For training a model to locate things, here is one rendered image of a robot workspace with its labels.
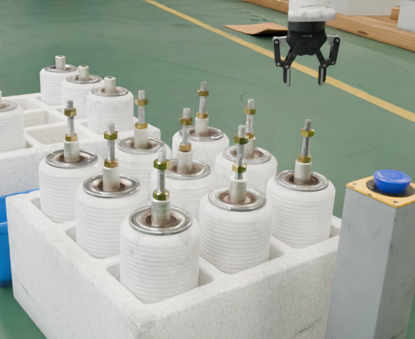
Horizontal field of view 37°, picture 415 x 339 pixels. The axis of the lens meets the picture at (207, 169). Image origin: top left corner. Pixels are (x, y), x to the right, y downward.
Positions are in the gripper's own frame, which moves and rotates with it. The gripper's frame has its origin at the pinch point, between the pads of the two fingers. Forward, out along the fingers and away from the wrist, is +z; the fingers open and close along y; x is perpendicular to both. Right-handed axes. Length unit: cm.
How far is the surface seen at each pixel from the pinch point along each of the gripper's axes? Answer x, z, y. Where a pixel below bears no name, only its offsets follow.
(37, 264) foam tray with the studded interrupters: 54, 7, 45
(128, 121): 9.1, 4.8, 37.0
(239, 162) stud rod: 56, -10, 16
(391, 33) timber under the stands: -220, 56, -80
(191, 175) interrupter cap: 50, -5, 22
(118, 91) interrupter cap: 5.6, -0.3, 38.9
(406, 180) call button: 66, -13, -2
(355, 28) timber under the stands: -252, 62, -66
